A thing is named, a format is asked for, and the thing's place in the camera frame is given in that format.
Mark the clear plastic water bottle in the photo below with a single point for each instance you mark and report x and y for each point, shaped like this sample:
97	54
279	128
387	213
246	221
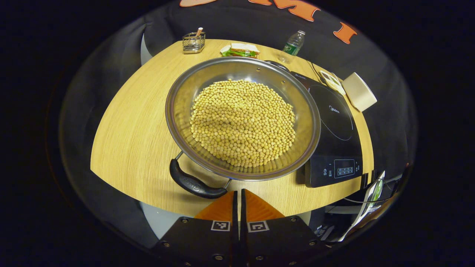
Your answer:
293	46

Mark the white seasoning dish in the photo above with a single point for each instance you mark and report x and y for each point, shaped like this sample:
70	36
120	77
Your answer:
333	81

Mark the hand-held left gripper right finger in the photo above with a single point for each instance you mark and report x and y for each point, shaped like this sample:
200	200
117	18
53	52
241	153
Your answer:
276	241

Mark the sandwich with lettuce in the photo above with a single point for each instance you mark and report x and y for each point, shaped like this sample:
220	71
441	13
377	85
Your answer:
243	48

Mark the white toaster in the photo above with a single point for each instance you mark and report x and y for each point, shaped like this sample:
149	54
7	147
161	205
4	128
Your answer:
360	91

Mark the small white plate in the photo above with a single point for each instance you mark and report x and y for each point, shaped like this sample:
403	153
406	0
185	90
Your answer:
223	49

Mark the pile of soybeans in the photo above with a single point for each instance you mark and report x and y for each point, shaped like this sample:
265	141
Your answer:
243	122

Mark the white and green device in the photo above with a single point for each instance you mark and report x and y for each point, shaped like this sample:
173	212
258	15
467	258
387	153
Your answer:
365	207

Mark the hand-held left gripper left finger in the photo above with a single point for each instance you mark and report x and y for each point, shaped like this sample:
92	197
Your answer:
200	241

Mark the black induction cooktop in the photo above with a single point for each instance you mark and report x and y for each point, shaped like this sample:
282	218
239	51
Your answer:
337	141

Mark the pink striped straw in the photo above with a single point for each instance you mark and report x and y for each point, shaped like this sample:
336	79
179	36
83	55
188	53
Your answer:
199	32

